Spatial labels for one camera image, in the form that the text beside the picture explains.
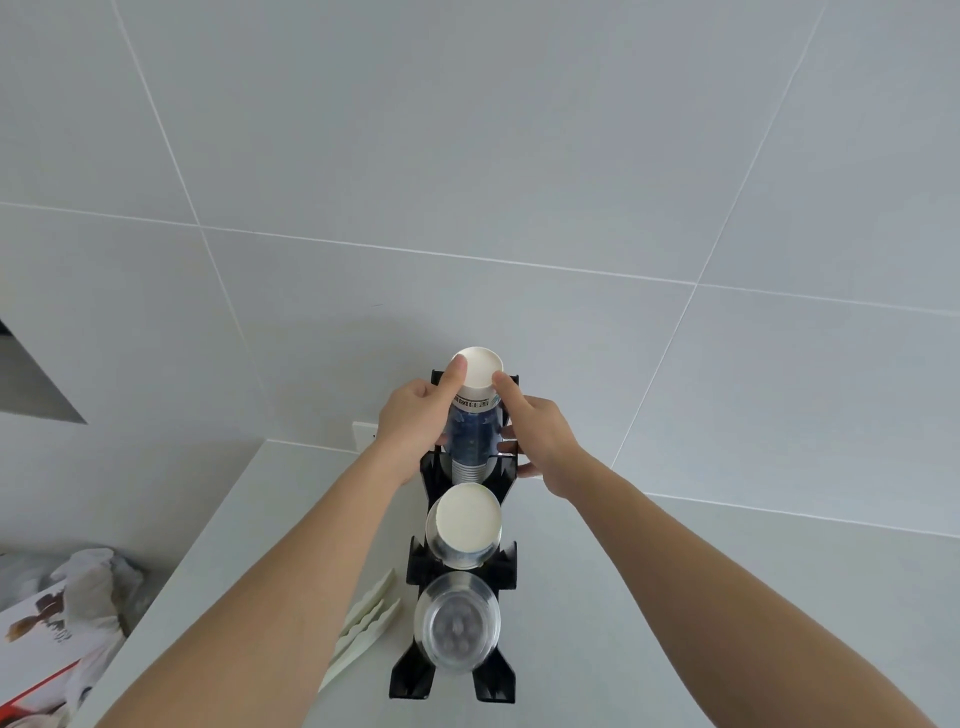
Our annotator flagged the person's right hand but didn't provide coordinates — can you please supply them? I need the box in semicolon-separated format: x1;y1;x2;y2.
492;370;587;501

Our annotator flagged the stack of white paper cups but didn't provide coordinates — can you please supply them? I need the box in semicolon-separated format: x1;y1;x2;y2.
424;482;504;571

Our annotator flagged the white plastic bag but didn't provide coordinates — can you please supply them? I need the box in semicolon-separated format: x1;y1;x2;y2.
46;547;148;640

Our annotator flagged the stack of blue paper cups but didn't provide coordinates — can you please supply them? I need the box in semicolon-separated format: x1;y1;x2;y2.
441;346;505;486

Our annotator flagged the person's left forearm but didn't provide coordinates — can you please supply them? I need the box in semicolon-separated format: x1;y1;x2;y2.
96;441;415;728

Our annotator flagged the stack of clear plastic cups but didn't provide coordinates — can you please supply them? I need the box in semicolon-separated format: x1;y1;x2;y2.
413;571;502;675

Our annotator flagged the printed cardboard box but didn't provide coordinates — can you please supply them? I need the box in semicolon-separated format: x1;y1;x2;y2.
0;588;125;728

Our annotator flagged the person's left hand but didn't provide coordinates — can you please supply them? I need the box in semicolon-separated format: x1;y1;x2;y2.
374;356;469;486

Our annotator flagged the person's right forearm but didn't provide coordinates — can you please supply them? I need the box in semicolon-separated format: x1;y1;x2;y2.
558;448;940;728

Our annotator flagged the black cup dispenser rack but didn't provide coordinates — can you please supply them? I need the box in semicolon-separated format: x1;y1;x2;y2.
387;367;521;705

